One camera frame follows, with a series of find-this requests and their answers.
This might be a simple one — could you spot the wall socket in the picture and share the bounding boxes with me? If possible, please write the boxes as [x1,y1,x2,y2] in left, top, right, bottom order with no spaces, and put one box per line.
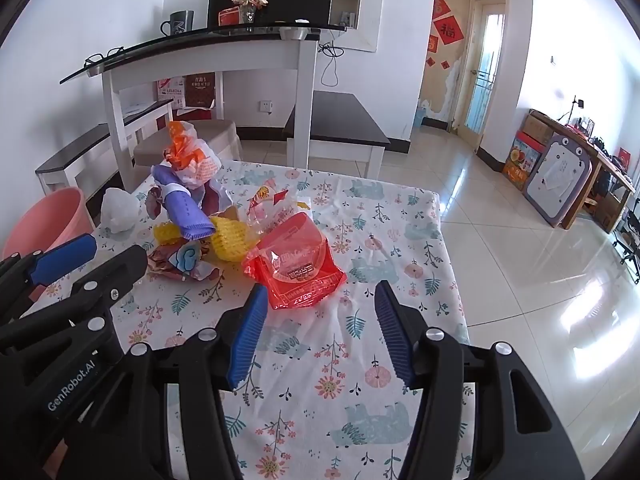
[259,101,273,114]

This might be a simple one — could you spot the beige plastic stool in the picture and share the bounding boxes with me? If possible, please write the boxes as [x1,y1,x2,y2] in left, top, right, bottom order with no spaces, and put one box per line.
[134,119,243,167]

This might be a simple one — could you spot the fruit cardboard box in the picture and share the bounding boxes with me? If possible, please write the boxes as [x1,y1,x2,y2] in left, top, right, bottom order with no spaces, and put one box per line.
[502,131,544,190]

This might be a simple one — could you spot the wooden desk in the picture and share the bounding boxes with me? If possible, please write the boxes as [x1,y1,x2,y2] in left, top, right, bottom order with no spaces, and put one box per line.
[524,110,636,233]

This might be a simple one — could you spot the left dark-top white bench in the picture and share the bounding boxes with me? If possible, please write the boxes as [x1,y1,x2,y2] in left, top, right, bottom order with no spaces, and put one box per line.
[35,100,172,200]

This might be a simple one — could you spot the grey children drawing board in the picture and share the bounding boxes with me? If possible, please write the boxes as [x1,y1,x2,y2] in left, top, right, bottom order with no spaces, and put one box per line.
[524,133,592,228]

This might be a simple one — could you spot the floral tablecloth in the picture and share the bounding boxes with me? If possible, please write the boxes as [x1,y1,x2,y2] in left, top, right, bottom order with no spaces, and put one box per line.
[29,159,474,480]

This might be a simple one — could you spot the eyeglasses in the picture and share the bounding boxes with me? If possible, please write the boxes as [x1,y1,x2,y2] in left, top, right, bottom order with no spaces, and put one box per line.
[84,47,124,68]

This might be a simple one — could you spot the orange white plastic bag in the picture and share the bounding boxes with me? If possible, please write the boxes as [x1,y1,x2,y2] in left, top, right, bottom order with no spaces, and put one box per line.
[164,120,222,190]

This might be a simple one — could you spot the dark red gift bag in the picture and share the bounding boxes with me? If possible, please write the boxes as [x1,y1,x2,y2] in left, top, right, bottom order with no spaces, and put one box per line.
[184,73,215,110]

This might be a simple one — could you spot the red plastic bag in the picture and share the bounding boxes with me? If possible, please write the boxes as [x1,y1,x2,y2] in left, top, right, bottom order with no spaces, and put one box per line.
[242,212,346,310]

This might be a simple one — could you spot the dark-top white bench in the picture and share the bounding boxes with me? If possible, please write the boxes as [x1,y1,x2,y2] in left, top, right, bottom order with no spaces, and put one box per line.
[309,90,390,180]
[35,100,172,200]

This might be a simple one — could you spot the dark mug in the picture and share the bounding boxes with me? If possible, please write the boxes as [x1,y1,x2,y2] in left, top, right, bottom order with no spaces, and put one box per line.
[160,10,194,37]

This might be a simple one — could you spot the white red gift bag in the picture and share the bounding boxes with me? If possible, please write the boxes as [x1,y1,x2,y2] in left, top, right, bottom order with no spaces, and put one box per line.
[155,76,186,110]

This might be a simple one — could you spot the maroon blue wrapper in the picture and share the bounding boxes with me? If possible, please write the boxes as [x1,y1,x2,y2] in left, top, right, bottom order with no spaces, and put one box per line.
[148,240,222,282]
[145,183,239,220]

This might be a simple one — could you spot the right dark-top white bench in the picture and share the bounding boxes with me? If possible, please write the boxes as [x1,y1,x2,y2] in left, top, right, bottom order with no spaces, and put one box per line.
[309,90,390,180]

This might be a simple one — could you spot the balcony door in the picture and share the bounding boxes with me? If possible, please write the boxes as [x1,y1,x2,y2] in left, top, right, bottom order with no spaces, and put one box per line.
[457,0,506,152]

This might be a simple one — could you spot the pink plastic basin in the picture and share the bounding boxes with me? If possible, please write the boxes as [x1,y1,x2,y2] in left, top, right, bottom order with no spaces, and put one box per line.
[2,188,94,258]

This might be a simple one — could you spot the white glass-top high table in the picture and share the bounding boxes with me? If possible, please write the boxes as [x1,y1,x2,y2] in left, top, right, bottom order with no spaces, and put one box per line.
[63,21,345,191]

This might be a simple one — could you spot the purple bag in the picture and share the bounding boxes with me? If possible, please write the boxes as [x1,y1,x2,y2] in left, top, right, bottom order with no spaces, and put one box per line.
[151,165,215,240]

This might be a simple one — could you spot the flower vase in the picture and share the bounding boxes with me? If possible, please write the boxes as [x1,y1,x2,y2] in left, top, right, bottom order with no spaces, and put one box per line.
[230,0,268,24]

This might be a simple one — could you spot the yellow foam net roll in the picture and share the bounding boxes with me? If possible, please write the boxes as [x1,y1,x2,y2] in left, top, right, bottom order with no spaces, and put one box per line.
[153,221,183,246]

